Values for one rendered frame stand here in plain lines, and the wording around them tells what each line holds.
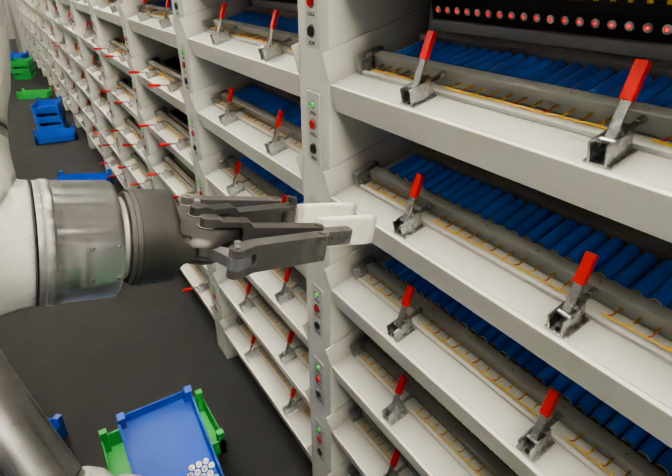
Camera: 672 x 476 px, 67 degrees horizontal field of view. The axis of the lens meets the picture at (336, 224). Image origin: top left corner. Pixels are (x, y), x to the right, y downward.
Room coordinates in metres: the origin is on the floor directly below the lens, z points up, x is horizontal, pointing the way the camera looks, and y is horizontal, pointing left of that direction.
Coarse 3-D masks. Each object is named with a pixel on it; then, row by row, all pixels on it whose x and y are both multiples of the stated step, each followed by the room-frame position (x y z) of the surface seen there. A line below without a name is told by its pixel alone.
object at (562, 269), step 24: (408, 192) 0.73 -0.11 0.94; (456, 216) 0.64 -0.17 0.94; (480, 216) 0.63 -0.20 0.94; (504, 240) 0.57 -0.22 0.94; (528, 240) 0.56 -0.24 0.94; (552, 264) 0.51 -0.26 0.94; (576, 264) 0.50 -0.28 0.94; (600, 288) 0.46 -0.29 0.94; (624, 288) 0.45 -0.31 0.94; (624, 312) 0.44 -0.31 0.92; (648, 312) 0.42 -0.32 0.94; (648, 336) 0.40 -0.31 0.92
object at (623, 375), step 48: (384, 144) 0.86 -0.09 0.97; (336, 192) 0.81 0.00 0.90; (384, 192) 0.78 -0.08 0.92; (384, 240) 0.68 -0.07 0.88; (432, 240) 0.63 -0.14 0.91; (480, 240) 0.61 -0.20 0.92; (480, 288) 0.52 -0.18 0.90; (528, 288) 0.50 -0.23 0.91; (528, 336) 0.45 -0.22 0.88; (576, 336) 0.42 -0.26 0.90; (624, 384) 0.36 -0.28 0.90
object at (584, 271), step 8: (584, 256) 0.45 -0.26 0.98; (592, 256) 0.45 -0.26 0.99; (584, 264) 0.45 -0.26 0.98; (592, 264) 0.44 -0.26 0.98; (576, 272) 0.45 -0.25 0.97; (584, 272) 0.44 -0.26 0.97; (576, 280) 0.44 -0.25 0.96; (584, 280) 0.44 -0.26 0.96; (576, 288) 0.44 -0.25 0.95; (568, 296) 0.44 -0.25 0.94; (576, 296) 0.44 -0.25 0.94; (568, 304) 0.44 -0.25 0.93; (568, 312) 0.43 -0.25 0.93
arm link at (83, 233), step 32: (32, 192) 0.31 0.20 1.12; (64, 192) 0.31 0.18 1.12; (96, 192) 0.32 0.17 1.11; (64, 224) 0.29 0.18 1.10; (96, 224) 0.30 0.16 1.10; (128, 224) 0.32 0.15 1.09; (64, 256) 0.28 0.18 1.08; (96, 256) 0.30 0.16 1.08; (128, 256) 0.31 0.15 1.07; (64, 288) 0.28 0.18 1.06; (96, 288) 0.29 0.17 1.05
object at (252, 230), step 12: (204, 216) 0.37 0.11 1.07; (216, 216) 0.37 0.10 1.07; (240, 228) 0.38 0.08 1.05; (252, 228) 0.38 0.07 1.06; (264, 228) 0.38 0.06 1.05; (276, 228) 0.38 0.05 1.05; (288, 228) 0.39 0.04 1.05; (300, 228) 0.39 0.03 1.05; (312, 228) 0.40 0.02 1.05; (240, 240) 0.38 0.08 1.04
